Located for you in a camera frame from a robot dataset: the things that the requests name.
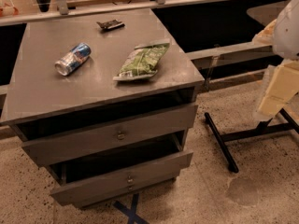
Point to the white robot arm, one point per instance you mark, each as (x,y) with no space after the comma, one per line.
(283,35)

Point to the green jalapeno chip bag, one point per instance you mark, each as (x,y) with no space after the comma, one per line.
(141,63)

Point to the blue silver soda can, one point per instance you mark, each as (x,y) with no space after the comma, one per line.
(73,59)

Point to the black metal table stand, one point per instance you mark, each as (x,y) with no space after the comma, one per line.
(263,128)

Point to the grey drawer cabinet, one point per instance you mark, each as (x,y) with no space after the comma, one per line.
(40,102)

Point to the lower grey drawer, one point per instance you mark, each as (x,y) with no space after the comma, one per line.
(104,187)

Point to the grey drawer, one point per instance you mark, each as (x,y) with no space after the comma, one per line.
(104,187)
(82,142)

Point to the small dark snack wrapper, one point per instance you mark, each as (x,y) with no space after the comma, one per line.
(110,25)

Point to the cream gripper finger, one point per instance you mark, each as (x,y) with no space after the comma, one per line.
(280,84)

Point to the upper grey drawer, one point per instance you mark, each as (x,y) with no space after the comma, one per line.
(82,142)

